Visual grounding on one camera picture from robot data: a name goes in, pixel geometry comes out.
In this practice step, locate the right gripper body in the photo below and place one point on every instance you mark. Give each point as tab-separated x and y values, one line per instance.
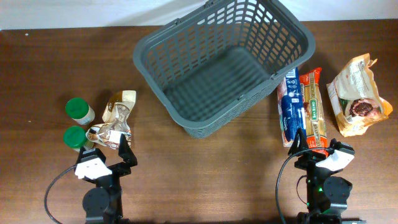
316	158

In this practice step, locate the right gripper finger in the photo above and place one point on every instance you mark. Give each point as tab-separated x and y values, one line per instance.
299	144
341	146

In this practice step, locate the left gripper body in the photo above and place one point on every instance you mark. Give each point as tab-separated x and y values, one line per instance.
121	170

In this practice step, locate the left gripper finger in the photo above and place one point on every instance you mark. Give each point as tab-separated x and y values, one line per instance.
86	155
126	153

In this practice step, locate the green lid jar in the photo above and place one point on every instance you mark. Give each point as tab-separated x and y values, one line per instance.
80	111
75	138

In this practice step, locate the beige brown snack pouch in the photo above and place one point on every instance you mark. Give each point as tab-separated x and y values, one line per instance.
114	118

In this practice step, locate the blue rectangular food box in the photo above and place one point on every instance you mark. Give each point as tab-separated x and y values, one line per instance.
290	107

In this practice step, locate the tan orange snack pouch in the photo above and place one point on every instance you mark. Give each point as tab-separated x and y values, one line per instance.
355	99

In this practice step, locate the red orange pasta packet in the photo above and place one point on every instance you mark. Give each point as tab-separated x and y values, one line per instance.
314	114

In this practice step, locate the grey plastic shopping basket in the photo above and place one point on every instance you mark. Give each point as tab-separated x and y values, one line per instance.
221	59

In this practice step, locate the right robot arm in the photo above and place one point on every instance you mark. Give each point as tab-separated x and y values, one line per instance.
327	193

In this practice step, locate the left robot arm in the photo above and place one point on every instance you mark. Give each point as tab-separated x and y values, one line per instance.
103	203

